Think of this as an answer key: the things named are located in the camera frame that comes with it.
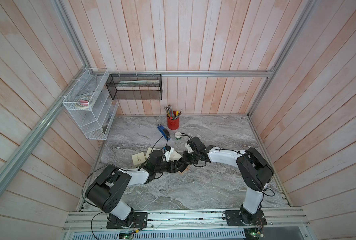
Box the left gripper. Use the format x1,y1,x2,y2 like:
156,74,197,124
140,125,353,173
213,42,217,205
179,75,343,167
155,159,185,173

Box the small cream jewelry box front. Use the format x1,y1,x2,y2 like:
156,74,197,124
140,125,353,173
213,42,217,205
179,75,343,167
131,152,146,168

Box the large cream jewelry box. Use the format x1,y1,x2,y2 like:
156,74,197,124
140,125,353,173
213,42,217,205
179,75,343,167
170,151,191,165

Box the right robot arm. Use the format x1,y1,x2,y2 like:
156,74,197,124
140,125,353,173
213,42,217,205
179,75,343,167
183,137,274,225

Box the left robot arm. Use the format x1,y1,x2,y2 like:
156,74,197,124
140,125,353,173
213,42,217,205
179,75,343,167
84,150,188,225

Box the green sticker roll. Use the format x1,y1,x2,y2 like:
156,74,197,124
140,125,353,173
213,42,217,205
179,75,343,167
174,132,183,140

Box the blue stapler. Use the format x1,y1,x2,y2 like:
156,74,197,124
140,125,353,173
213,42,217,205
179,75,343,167
157,124,170,140

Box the red pen holder cup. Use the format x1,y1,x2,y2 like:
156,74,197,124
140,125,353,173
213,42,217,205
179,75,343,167
166,111,180,130

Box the pens in cup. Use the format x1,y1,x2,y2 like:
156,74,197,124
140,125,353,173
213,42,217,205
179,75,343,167
164,105,182,120

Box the tape roll on shelf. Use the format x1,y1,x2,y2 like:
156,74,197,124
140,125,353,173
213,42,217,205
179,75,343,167
75,95,95,110

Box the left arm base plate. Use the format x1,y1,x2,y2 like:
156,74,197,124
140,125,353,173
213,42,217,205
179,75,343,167
106,211,148,230

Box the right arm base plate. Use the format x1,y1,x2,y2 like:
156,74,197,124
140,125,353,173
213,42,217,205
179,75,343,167
224,208,267,227

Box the black mesh wall basket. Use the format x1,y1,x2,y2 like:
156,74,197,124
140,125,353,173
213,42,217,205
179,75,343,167
106,74,163,101

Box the white wire wall shelf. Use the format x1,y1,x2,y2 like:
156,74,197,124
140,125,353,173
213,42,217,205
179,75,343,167
63,68,118,140

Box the aluminium front rail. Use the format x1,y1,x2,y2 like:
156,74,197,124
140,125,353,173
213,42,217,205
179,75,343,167
62,207,311,232

